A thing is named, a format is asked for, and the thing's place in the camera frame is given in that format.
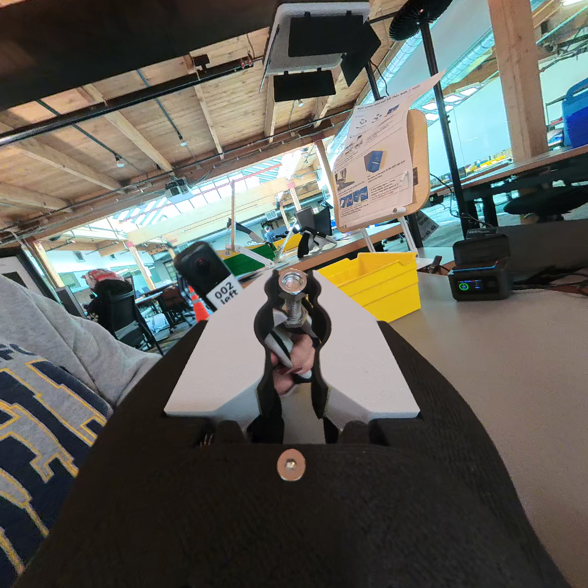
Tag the black white device on stand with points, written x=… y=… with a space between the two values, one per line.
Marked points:
x=310 y=241

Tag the black label card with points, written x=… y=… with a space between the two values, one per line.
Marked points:
x=427 y=227

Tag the printed instruction sheet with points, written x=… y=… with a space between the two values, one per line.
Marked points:
x=372 y=160

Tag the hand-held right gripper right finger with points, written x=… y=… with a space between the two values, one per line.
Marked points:
x=367 y=367

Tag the blue plastic bin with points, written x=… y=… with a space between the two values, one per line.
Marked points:
x=576 y=115

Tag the person's left hand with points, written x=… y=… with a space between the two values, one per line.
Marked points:
x=296 y=356

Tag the white jointed stand arm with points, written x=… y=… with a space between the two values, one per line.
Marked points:
x=250 y=255

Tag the white panel with black plates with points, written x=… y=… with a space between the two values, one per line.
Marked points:
x=294 y=41

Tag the yellow plastic bin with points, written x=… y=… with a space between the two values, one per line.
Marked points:
x=376 y=285

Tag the black office chair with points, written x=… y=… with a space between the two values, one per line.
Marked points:
x=121 y=312
x=546 y=202

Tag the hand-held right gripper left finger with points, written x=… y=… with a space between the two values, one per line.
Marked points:
x=216 y=367

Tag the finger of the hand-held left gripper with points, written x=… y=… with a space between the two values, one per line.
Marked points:
x=313 y=353
x=282 y=337

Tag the wooden desk with black frame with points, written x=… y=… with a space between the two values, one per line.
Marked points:
x=528 y=167

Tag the silver hex bolt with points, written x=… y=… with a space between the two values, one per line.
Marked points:
x=291 y=281

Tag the black ceiling speaker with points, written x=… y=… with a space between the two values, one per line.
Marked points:
x=177 y=187

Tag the silver hex nut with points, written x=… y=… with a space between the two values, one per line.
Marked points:
x=295 y=318

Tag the black power station with display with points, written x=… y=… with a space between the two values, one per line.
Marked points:
x=482 y=285

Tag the green plastic bin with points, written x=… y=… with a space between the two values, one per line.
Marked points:
x=243 y=259

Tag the orange traffic cone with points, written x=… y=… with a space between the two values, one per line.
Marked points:
x=200 y=305

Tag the wooden pillar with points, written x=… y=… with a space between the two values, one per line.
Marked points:
x=517 y=82

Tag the person's left forearm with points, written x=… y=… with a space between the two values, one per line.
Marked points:
x=69 y=330

